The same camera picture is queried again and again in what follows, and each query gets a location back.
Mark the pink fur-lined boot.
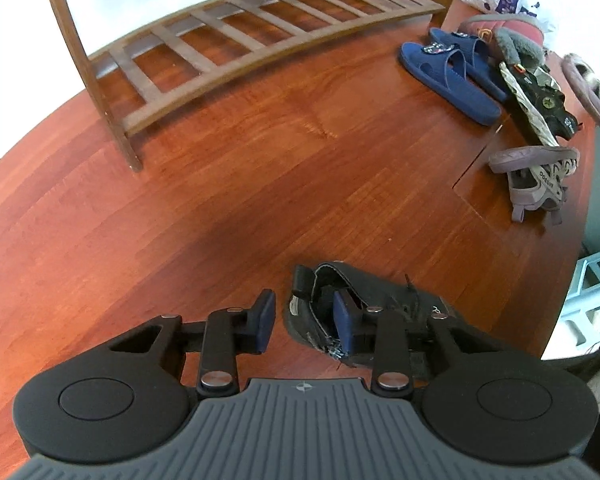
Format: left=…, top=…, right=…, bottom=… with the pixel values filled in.
left=457, top=14, right=548, bottom=68

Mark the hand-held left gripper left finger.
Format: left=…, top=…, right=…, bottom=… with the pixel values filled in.
left=107, top=289, right=277, bottom=397

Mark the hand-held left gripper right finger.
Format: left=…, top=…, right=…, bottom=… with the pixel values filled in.
left=331, top=292, right=486, bottom=397

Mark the wooden shoe rack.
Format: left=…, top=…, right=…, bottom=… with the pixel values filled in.
left=37, top=0, right=468, bottom=172

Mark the purple white sandal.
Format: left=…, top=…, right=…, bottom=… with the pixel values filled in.
left=561, top=52, right=600, bottom=126
left=489, top=146, right=580, bottom=225

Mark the black lace-up boot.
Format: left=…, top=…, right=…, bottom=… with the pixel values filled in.
left=282, top=261, right=473, bottom=381

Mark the black strap sandal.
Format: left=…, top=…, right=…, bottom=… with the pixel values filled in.
left=499, top=61, right=581, bottom=148

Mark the light blue plastic crate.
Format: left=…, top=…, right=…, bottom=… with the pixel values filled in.
left=562, top=252, right=600, bottom=358

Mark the blue slide sandal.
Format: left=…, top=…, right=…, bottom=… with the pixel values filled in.
left=428, top=27, right=511, bottom=103
left=399, top=41, right=502, bottom=126

